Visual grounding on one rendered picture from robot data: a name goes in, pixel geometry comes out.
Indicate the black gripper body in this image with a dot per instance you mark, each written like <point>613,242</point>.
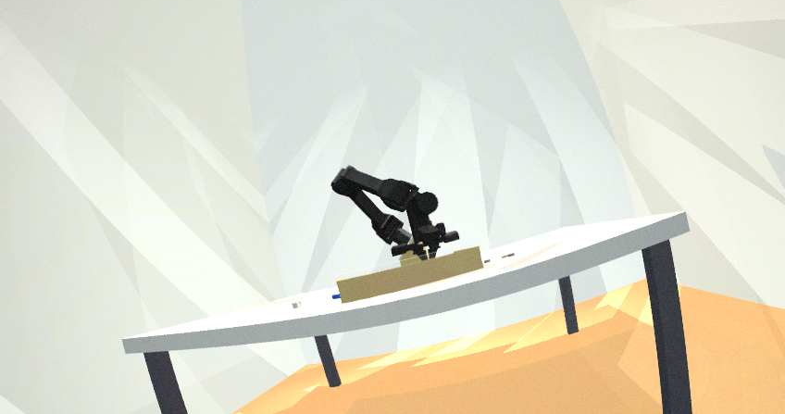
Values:
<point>403,248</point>

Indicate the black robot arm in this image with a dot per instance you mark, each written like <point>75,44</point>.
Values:
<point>395,195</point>

